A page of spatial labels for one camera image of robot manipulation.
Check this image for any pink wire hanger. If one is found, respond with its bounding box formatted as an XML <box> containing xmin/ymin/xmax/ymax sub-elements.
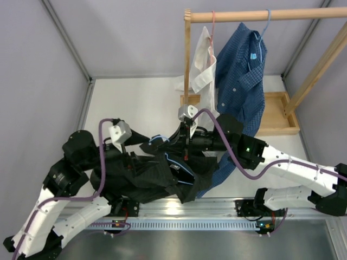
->
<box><xmin>210</xmin><ymin>10</ymin><xmax>215</xmax><ymax>66</ymax></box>

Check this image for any black pinstripe shirt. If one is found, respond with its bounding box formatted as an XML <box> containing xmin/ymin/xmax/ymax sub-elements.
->
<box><xmin>101</xmin><ymin>139</ymin><xmax>219</xmax><ymax>204</ymax></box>

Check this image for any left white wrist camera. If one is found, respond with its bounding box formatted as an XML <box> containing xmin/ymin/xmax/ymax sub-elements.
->
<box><xmin>108</xmin><ymin>120</ymin><xmax>132</xmax><ymax>152</ymax></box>

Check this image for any white shirt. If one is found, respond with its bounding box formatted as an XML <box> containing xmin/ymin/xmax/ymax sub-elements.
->
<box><xmin>175</xmin><ymin>26</ymin><xmax>222</xmax><ymax>158</ymax></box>

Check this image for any blue checked shirt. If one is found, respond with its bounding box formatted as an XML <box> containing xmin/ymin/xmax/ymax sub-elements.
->
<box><xmin>196</xmin><ymin>22</ymin><xmax>268</xmax><ymax>198</ymax></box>

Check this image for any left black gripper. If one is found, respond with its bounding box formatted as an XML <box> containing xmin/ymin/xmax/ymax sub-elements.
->
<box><xmin>80</xmin><ymin>127</ymin><xmax>159</xmax><ymax>176</ymax></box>

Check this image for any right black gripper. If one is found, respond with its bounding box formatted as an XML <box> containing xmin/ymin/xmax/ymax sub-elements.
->
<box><xmin>158</xmin><ymin>123</ymin><xmax>233</xmax><ymax>161</ymax></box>

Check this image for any right aluminium frame post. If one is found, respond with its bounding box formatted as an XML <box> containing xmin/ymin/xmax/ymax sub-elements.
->
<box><xmin>280</xmin><ymin>0</ymin><xmax>334</xmax><ymax>79</ymax></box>

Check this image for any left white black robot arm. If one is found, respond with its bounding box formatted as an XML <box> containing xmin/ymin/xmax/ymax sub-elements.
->
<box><xmin>3</xmin><ymin>130</ymin><xmax>149</xmax><ymax>259</ymax></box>

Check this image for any aluminium frame post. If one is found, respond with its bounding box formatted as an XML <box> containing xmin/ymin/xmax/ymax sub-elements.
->
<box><xmin>40</xmin><ymin>0</ymin><xmax>92</xmax><ymax>83</ymax></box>
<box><xmin>280</xmin><ymin>0</ymin><xmax>334</xmax><ymax>79</ymax></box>

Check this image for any blue wire hanger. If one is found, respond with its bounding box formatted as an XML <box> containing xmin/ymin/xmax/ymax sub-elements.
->
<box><xmin>149</xmin><ymin>135</ymin><xmax>195</xmax><ymax>185</ymax></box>

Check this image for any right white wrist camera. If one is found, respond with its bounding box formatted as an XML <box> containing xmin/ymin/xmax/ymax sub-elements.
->
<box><xmin>178</xmin><ymin>104</ymin><xmax>198</xmax><ymax>138</ymax></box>

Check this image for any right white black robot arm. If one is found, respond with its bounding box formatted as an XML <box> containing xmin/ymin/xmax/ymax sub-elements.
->
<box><xmin>169</xmin><ymin>116</ymin><xmax>346</xmax><ymax>216</ymax></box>

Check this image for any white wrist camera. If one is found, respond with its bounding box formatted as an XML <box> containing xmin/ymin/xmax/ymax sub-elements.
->
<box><xmin>108</xmin><ymin>120</ymin><xmax>132</xmax><ymax>152</ymax></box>
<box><xmin>178</xmin><ymin>104</ymin><xmax>198</xmax><ymax>138</ymax></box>

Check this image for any grey slotted cable duct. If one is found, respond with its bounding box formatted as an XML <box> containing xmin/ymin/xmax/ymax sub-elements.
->
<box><xmin>88</xmin><ymin>219</ymin><xmax>273</xmax><ymax>231</ymax></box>

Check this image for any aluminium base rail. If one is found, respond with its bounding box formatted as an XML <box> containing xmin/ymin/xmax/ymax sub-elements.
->
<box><xmin>56</xmin><ymin>197</ymin><xmax>339</xmax><ymax>218</ymax></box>

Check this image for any wooden clothes rack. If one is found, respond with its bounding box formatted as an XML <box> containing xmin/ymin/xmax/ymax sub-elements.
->
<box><xmin>180</xmin><ymin>7</ymin><xmax>346</xmax><ymax>137</ymax></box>

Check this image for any blue hanger holding shirt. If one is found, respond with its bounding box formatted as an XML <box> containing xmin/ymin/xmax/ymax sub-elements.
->
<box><xmin>247</xmin><ymin>9</ymin><xmax>272</xmax><ymax>71</ymax></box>

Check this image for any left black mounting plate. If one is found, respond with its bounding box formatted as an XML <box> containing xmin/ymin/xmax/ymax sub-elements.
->
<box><xmin>118</xmin><ymin>198</ymin><xmax>139</xmax><ymax>217</ymax></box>

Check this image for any left aluminium frame post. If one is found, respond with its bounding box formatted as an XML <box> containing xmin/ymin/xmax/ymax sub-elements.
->
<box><xmin>40</xmin><ymin>0</ymin><xmax>92</xmax><ymax>83</ymax></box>

